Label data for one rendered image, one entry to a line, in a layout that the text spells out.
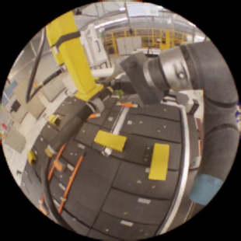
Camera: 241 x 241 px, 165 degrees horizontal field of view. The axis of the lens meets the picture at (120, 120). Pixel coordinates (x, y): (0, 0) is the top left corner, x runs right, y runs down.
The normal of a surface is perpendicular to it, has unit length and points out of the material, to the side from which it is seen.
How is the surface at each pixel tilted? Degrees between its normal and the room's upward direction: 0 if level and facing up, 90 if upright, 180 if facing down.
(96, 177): 0
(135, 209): 0
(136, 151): 0
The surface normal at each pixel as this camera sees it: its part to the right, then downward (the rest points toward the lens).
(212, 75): -0.50, 0.79
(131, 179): -0.16, -0.60
